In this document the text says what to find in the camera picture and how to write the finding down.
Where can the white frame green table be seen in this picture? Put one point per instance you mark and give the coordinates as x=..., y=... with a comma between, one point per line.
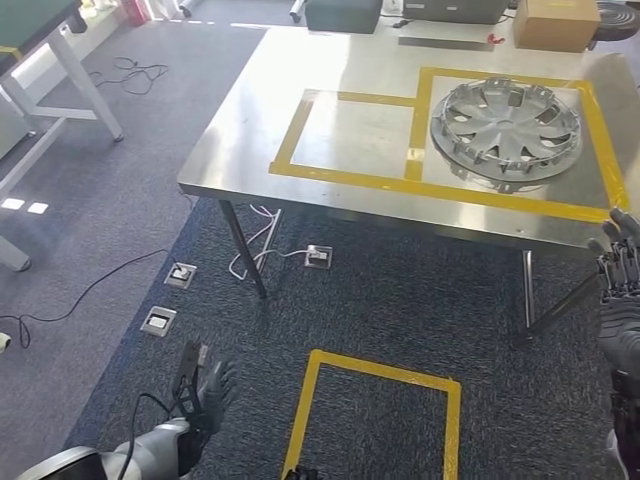
x=75, y=79

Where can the grey flat metal plate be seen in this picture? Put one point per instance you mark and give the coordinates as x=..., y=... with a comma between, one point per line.
x=445, y=44

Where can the small black box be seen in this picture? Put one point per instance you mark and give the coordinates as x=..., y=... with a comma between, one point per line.
x=76, y=21

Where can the black robot body part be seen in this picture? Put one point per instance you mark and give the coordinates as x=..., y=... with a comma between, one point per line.
x=301, y=474

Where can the steel workbench table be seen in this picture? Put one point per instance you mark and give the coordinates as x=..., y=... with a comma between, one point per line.
x=260, y=132

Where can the black ribbed round disc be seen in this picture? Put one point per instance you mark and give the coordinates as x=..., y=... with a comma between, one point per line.
x=617, y=20

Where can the cardboard box yellow label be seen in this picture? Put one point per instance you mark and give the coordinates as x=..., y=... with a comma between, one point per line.
x=555, y=26

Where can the grey laptop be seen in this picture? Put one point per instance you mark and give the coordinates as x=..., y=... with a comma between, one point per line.
x=455, y=10

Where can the grey table foot bar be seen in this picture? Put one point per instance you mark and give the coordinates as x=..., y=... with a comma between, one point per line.
x=297, y=10

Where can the red floor object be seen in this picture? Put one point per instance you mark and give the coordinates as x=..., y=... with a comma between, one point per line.
x=132, y=12

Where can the black case yellow label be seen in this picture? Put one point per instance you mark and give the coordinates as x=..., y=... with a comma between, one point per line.
x=343, y=14

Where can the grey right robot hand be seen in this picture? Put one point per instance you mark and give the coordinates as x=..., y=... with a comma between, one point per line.
x=623, y=318

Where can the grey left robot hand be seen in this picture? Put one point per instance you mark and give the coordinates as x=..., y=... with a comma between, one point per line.
x=215, y=394

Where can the person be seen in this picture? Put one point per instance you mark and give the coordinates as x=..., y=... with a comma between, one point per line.
x=4, y=341

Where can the yellow floor tape square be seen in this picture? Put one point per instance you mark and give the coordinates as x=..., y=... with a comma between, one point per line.
x=305, y=411

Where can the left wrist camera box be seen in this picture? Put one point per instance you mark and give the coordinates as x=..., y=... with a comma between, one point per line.
x=189, y=361

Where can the small red clip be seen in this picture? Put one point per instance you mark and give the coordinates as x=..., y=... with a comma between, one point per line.
x=496, y=39

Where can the steel floor socket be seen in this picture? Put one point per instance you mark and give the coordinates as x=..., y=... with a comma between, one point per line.
x=318, y=257
x=158, y=322
x=181, y=275

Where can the yellow tape on workbench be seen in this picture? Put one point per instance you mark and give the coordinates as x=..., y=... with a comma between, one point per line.
x=420, y=112

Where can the silver wheel hubcap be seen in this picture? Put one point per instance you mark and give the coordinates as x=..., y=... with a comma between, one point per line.
x=505, y=129

